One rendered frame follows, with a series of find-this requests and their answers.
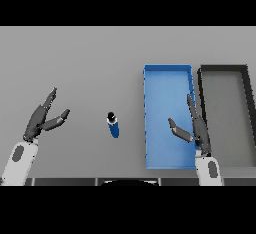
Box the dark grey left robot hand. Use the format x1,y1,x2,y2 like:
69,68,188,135
22,86,71,143

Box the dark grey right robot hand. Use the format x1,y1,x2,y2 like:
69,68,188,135
167,93,213,157

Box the dark grey bin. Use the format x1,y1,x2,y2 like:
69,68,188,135
197,64,256,168

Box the blue bin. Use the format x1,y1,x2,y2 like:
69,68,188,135
143,63,198,171

